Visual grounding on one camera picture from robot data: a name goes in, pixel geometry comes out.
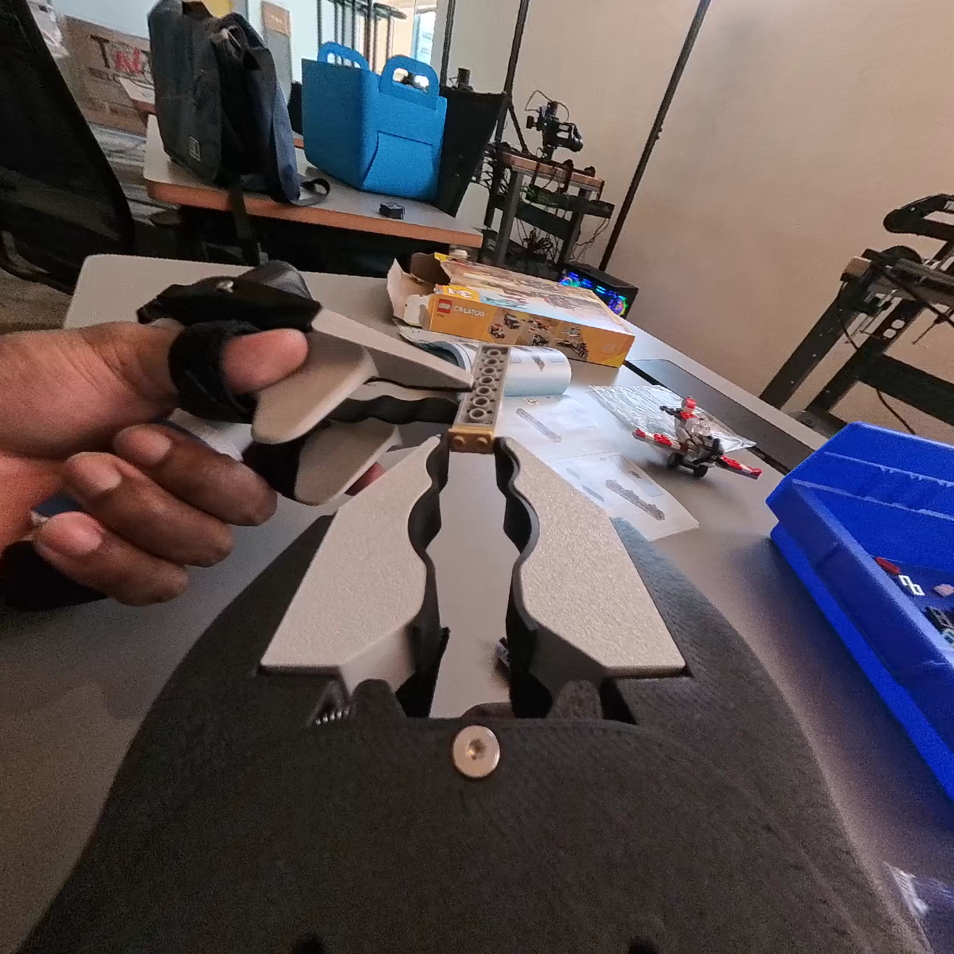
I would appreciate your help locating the person's left hand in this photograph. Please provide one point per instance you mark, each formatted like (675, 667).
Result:
(89, 387)

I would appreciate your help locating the black office chair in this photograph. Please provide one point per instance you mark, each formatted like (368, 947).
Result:
(52, 149)

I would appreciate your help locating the red grey brick plane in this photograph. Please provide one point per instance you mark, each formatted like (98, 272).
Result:
(697, 440)

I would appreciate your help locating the black tripod pole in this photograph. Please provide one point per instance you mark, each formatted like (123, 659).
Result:
(514, 59)

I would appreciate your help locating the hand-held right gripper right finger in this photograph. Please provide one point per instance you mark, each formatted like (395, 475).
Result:
(589, 596)

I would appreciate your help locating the wood-edged grey table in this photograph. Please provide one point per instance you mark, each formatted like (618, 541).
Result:
(358, 205)

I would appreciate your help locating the instruction booklet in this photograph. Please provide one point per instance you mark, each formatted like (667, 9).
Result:
(581, 447)

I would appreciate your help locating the yellow toy set box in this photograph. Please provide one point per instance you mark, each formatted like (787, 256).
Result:
(522, 313)

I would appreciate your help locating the black light stand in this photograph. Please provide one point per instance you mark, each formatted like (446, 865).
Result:
(656, 134)

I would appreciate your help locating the scattered grey red brick pieces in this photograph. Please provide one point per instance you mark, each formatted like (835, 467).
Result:
(905, 581)

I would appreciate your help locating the brown cardboard box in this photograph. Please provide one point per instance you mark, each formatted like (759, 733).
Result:
(112, 67)

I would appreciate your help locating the grey and tan brick beam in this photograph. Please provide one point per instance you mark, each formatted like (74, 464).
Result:
(484, 406)

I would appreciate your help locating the blue plastic storage bin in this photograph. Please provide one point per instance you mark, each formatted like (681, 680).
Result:
(842, 507)

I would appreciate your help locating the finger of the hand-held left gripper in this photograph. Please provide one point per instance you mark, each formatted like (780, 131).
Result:
(343, 462)
(387, 354)

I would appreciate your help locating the small dark object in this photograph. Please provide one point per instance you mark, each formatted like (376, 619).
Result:
(391, 209)

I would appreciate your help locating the black fabric flag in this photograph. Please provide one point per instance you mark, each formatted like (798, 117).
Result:
(469, 149)

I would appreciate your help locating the black equipment rack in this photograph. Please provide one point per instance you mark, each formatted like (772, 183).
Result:
(544, 201)

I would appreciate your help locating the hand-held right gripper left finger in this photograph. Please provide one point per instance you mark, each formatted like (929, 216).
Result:
(350, 589)

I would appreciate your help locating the blue felt tote bag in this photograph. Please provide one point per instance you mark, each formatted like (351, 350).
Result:
(373, 134)

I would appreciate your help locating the black gimbal camera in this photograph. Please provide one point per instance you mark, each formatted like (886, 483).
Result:
(553, 127)

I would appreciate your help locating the dark blue backpack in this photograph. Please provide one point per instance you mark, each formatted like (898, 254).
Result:
(216, 97)

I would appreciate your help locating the black metal frame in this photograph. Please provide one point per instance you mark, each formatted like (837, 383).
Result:
(857, 320)

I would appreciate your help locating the clear plastic bag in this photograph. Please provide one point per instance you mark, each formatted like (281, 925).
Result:
(626, 402)

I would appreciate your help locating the computer with coloured lights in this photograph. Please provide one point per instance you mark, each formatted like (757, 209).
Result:
(600, 291)

